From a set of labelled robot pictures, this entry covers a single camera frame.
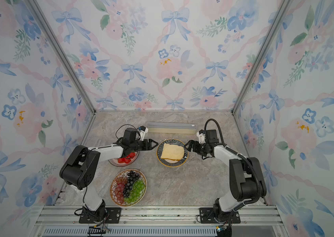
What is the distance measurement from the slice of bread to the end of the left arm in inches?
5.1

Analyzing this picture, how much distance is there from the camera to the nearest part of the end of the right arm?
0.70m

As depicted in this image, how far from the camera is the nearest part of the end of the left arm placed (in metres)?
0.74

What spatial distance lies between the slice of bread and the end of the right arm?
79mm
